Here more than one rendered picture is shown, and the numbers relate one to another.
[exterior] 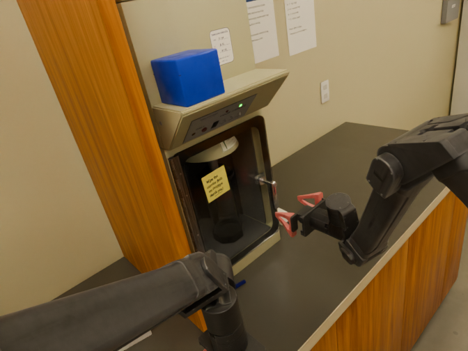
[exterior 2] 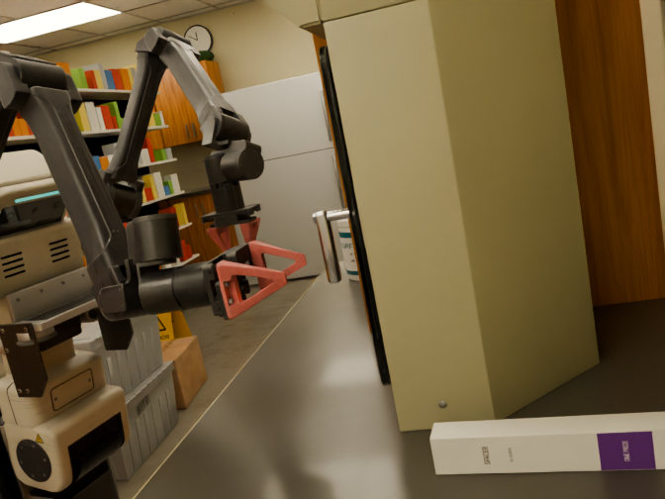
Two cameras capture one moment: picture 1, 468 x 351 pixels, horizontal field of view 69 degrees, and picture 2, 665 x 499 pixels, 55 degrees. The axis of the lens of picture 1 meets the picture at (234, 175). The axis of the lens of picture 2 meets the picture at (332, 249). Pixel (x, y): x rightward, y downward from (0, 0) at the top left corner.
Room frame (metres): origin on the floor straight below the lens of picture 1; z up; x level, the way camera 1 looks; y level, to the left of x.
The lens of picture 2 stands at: (1.43, -0.59, 1.30)
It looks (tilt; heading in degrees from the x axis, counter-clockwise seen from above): 10 degrees down; 140
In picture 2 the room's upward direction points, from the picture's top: 11 degrees counter-clockwise
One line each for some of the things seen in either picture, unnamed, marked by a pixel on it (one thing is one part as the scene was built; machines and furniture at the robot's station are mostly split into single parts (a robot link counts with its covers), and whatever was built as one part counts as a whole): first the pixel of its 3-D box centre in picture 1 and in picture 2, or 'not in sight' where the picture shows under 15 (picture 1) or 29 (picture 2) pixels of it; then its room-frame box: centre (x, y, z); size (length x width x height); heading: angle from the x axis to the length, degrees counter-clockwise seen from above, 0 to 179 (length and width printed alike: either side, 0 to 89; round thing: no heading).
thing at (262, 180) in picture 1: (269, 192); (340, 243); (0.85, -0.09, 1.17); 0.05 x 0.03 x 0.10; 36
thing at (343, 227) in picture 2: not in sight; (368, 244); (0.31, 0.45, 1.02); 0.13 x 0.13 x 0.15
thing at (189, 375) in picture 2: not in sight; (166, 373); (-1.91, 0.81, 0.14); 0.41 x 0.32 x 0.28; 133
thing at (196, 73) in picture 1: (188, 76); not in sight; (0.72, 0.05, 1.56); 0.10 x 0.10 x 0.09; 37
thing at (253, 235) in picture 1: (235, 199); (373, 205); (0.81, 0.01, 1.19); 0.30 x 0.01 x 0.40; 126
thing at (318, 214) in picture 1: (322, 220); (209, 282); (0.71, -0.20, 1.14); 0.10 x 0.07 x 0.07; 127
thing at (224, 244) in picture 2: not in sight; (232, 237); (0.36, 0.05, 1.14); 0.07 x 0.07 x 0.09; 37
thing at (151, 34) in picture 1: (196, 147); (456, 84); (0.92, 0.09, 1.33); 0.32 x 0.25 x 0.77; 127
